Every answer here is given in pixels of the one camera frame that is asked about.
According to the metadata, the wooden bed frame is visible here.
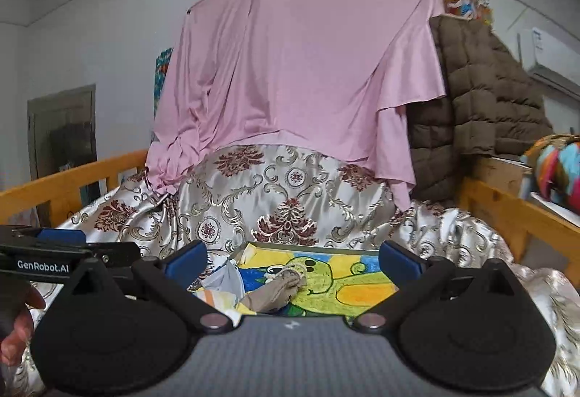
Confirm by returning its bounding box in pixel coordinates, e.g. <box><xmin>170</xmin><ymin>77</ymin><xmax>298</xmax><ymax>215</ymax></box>
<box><xmin>1</xmin><ymin>149</ymin><xmax>579</xmax><ymax>286</ymax></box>

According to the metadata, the white air conditioner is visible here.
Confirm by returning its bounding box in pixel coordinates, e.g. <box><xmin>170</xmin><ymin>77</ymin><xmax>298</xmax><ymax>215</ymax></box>
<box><xmin>518</xmin><ymin>27</ymin><xmax>580</xmax><ymax>100</ymax></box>

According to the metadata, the white blue plastic bag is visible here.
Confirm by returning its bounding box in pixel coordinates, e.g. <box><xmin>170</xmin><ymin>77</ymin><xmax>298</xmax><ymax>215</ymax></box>
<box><xmin>192</xmin><ymin>260</ymin><xmax>246</xmax><ymax>326</ymax></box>

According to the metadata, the brown quilted jacket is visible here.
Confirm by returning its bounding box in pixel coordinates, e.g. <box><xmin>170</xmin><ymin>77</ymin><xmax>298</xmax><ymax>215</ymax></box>
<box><xmin>407</xmin><ymin>15</ymin><xmax>554</xmax><ymax>205</ymax></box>

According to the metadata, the colourful striped blanket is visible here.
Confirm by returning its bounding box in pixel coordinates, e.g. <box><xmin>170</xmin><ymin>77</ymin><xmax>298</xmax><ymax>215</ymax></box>
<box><xmin>520</xmin><ymin>134</ymin><xmax>580</xmax><ymax>214</ymax></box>

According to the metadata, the grey tray with cartoon print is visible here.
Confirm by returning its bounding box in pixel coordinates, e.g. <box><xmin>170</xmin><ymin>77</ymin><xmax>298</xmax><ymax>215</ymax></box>
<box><xmin>230</xmin><ymin>243</ymin><xmax>397</xmax><ymax>318</ymax></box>

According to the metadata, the person's left hand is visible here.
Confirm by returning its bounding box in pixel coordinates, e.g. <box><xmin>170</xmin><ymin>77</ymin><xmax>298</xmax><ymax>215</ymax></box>
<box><xmin>1</xmin><ymin>285</ymin><xmax>46</xmax><ymax>367</ymax></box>

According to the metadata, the silver floral satin cover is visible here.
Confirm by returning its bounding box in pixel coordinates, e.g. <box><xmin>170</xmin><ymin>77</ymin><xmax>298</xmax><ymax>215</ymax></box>
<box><xmin>13</xmin><ymin>143</ymin><xmax>580</xmax><ymax>397</ymax></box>

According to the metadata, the pink hanging sheet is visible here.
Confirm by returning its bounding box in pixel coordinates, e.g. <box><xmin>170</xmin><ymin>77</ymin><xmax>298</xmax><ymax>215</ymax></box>
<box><xmin>146</xmin><ymin>0</ymin><xmax>445</xmax><ymax>210</ymax></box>

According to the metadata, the beige grey sock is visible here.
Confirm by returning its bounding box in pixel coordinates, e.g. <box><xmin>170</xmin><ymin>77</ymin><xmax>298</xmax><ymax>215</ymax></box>
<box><xmin>240</xmin><ymin>267</ymin><xmax>307</xmax><ymax>314</ymax></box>

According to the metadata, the blue wall poster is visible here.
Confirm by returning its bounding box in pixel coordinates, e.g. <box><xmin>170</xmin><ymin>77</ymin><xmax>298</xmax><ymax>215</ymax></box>
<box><xmin>153</xmin><ymin>48</ymin><xmax>173</xmax><ymax>114</ymax></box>

